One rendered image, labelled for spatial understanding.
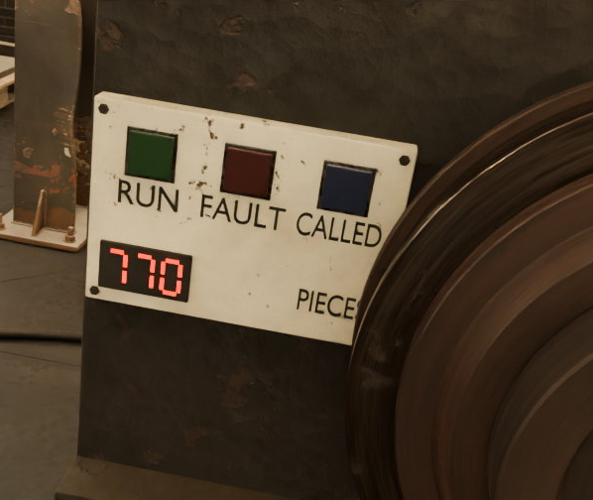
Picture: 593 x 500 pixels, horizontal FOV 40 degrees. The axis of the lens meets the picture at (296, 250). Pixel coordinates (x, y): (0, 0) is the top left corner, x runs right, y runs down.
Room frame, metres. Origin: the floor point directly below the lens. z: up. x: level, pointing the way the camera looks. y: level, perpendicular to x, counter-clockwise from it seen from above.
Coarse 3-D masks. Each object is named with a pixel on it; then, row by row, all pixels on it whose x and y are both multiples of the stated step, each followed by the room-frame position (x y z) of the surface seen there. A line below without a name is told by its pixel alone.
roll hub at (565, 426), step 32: (576, 320) 0.44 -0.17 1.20; (544, 352) 0.43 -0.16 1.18; (576, 352) 0.41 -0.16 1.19; (544, 384) 0.41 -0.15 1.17; (576, 384) 0.40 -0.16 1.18; (512, 416) 0.42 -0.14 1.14; (544, 416) 0.40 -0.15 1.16; (576, 416) 0.40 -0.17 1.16; (512, 448) 0.40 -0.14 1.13; (544, 448) 0.40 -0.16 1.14; (576, 448) 0.40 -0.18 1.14; (512, 480) 0.40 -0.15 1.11; (544, 480) 0.40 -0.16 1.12; (576, 480) 0.40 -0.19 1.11
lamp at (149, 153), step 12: (132, 132) 0.63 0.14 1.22; (144, 132) 0.63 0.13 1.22; (132, 144) 0.63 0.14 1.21; (144, 144) 0.63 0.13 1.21; (156, 144) 0.63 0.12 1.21; (168, 144) 0.63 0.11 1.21; (132, 156) 0.63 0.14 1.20; (144, 156) 0.63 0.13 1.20; (156, 156) 0.63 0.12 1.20; (168, 156) 0.63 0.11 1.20; (132, 168) 0.63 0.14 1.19; (144, 168) 0.63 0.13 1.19; (156, 168) 0.63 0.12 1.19; (168, 168) 0.63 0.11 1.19; (168, 180) 0.63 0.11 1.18
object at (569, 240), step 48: (576, 192) 0.46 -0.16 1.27; (528, 240) 0.46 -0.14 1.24; (576, 240) 0.46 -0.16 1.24; (480, 288) 0.47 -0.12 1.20; (528, 288) 0.45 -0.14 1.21; (576, 288) 0.44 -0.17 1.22; (432, 336) 0.47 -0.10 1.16; (480, 336) 0.45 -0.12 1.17; (528, 336) 0.44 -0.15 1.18; (432, 384) 0.47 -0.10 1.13; (480, 384) 0.45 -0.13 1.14; (432, 432) 0.47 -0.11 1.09; (480, 432) 0.44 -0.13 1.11; (432, 480) 0.47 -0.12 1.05; (480, 480) 0.44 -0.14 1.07
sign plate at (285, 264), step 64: (128, 128) 0.63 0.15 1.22; (192, 128) 0.63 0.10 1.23; (256, 128) 0.63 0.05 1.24; (128, 192) 0.63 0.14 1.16; (192, 192) 0.63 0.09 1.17; (320, 192) 0.62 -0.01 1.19; (384, 192) 0.62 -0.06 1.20; (128, 256) 0.63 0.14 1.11; (192, 256) 0.63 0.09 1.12; (256, 256) 0.63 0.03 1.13; (320, 256) 0.62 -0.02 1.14; (256, 320) 0.63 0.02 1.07; (320, 320) 0.62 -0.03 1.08
